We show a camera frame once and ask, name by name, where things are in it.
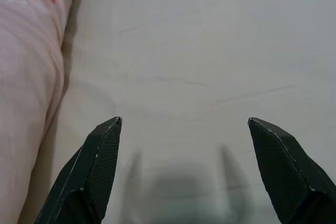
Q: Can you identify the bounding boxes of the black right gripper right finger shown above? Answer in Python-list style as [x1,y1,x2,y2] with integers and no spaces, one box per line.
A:
[247,116,336,224]

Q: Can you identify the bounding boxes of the pink patterned pillow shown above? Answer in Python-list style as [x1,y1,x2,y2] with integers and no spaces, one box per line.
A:
[0,0,89,224]

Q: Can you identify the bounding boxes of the cream sheeted mattress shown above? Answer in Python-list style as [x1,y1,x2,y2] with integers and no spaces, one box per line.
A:
[19,0,336,224]

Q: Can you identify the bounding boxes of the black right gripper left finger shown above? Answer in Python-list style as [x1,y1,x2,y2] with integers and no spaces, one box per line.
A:
[34,115,123,224]

